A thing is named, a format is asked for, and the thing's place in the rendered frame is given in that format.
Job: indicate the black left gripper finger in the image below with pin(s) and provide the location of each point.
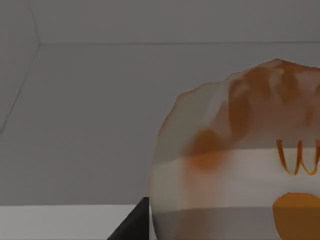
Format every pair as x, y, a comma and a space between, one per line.
136, 225

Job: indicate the white and orange bread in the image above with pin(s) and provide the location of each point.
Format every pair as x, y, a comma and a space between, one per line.
237, 155

